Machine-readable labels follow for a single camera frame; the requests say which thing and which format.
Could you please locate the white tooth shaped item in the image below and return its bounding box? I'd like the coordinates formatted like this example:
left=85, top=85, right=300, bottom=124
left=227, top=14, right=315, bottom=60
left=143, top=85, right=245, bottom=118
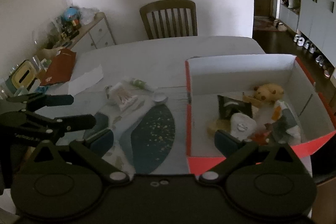
left=230, top=113, right=257, bottom=141

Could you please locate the black snack packet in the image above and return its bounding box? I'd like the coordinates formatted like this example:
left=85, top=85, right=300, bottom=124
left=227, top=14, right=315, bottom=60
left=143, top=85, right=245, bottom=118
left=217, top=95, right=253, bottom=120

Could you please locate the cotton swab pack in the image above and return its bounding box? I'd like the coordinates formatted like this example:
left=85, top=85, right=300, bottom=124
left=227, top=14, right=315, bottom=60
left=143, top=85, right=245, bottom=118
left=108, top=83, right=138, bottom=111

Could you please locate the white green orange snack pouch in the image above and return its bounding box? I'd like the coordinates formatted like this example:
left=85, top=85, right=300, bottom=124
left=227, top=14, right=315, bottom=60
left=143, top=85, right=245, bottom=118
left=271, top=100, right=301, bottom=145

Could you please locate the green white tube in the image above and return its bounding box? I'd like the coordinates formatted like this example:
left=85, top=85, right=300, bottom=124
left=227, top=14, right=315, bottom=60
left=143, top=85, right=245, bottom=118
left=130, top=78, right=157, bottom=92

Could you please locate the yellow tissue box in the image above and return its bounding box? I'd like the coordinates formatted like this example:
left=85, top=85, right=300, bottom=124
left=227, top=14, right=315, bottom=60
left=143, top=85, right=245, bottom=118
left=6, top=60, right=37, bottom=93

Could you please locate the red booklet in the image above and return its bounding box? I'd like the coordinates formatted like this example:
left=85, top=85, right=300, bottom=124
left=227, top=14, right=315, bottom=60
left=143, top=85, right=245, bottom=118
left=41, top=48, right=76, bottom=86

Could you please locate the white paper sheet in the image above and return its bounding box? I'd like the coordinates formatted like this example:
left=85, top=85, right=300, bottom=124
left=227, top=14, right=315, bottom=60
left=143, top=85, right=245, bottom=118
left=68, top=65, right=104, bottom=96

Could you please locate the red cardboard box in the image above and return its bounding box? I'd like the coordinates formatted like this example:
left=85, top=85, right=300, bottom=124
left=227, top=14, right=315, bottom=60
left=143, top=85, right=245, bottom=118
left=185, top=54, right=335, bottom=175

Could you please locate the dark green patterned placemat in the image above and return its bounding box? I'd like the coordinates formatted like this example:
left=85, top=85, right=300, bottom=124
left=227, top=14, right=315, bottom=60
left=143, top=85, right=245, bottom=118
left=120, top=104, right=175, bottom=174

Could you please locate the small white round jar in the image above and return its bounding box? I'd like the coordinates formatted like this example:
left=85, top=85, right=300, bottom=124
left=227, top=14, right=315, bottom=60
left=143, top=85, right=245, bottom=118
left=152, top=92, right=168, bottom=104

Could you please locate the white drawer cabinet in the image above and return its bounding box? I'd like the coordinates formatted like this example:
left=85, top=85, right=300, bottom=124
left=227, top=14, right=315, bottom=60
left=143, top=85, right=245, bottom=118
left=52, top=11, right=117, bottom=54

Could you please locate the blue globe toy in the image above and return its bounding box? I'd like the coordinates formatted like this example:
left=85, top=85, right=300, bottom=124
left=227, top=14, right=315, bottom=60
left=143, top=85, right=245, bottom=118
left=62, top=7, right=80, bottom=28

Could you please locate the dark wooden chair at wall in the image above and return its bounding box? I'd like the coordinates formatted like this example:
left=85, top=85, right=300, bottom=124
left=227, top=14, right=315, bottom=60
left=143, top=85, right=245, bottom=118
left=139, top=0, right=198, bottom=40

